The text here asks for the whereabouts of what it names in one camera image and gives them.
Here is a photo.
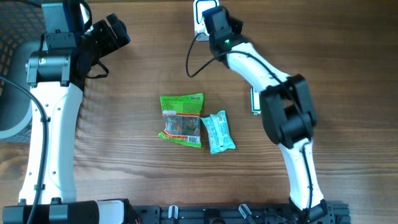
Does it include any grey mesh shopping basket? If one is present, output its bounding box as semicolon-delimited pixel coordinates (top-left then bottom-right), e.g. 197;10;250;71
1;0;45;143

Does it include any black mounting rail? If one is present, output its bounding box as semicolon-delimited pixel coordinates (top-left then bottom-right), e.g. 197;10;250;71
133;202;351;224

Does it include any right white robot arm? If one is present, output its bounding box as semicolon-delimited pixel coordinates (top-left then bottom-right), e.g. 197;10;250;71
202;6;328;223

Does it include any green gummy candy bag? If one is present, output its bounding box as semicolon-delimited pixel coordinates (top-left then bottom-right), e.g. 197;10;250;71
158;93;204;147

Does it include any teal tissue packet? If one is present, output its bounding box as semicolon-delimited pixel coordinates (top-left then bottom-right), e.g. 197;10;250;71
201;110;236;154

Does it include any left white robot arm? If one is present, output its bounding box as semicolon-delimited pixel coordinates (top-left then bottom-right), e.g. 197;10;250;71
2;1;141;223

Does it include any white barcode scanner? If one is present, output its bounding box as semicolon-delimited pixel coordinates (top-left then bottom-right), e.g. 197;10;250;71
193;0;220;42

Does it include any green small box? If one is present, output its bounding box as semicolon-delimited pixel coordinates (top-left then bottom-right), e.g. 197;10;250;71
251;86;261;116

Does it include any left black cable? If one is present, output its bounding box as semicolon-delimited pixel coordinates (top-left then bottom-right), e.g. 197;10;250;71
0;74;52;224

